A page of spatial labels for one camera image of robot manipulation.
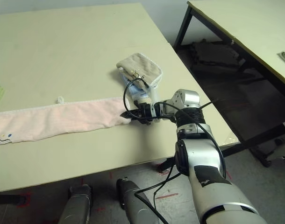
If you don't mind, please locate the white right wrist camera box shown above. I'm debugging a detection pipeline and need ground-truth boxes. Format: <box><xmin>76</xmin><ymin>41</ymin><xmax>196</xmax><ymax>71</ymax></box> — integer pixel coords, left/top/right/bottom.
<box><xmin>134</xmin><ymin>90</ymin><xmax>161</xmax><ymax>123</ymax></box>

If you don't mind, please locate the blue folded towel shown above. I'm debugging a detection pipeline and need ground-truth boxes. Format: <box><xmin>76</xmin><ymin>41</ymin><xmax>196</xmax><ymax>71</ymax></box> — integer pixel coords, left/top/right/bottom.
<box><xmin>120</xmin><ymin>72</ymin><xmax>157</xmax><ymax>101</ymax></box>

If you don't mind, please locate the clear table corner protector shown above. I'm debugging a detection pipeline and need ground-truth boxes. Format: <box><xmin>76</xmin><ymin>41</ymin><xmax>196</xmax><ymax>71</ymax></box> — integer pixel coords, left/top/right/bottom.
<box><xmin>223</xmin><ymin>134</ymin><xmax>239</xmax><ymax>148</ymax></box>

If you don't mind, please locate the dark mat under side table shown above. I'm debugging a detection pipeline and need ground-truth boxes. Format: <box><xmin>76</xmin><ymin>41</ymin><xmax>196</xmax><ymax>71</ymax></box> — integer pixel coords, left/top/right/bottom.
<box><xmin>190</xmin><ymin>39</ymin><xmax>241</xmax><ymax>70</ymax></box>

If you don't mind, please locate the beige folded towel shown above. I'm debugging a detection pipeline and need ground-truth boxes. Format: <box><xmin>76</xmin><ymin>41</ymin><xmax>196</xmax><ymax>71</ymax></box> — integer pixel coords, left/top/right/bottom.
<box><xmin>116</xmin><ymin>53</ymin><xmax>164</xmax><ymax>88</ymax></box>

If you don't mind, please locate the black caster foot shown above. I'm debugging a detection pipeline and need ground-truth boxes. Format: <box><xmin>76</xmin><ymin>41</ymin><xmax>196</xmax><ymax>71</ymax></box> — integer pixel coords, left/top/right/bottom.
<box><xmin>251</xmin><ymin>147</ymin><xmax>273</xmax><ymax>168</ymax></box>

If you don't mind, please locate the grey robot left leg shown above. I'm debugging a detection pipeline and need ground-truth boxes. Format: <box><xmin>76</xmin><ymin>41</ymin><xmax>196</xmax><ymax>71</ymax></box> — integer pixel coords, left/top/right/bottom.
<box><xmin>58</xmin><ymin>184</ymin><xmax>93</xmax><ymax>224</ymax></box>

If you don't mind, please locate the pink towel with white trim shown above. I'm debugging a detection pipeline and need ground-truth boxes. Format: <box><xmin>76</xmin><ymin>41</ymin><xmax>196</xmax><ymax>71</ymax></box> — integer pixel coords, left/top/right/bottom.
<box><xmin>0</xmin><ymin>96</ymin><xmax>131</xmax><ymax>147</ymax></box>

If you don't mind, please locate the beige side table black frame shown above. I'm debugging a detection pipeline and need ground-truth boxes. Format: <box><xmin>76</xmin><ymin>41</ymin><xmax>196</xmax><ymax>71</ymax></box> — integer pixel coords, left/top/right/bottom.
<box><xmin>174</xmin><ymin>0</ymin><xmax>285</xmax><ymax>158</ymax></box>

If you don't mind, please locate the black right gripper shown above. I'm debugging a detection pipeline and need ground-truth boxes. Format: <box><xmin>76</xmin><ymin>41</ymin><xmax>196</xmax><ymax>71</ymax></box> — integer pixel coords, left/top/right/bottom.
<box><xmin>120</xmin><ymin>102</ymin><xmax>157</xmax><ymax>124</ymax></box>

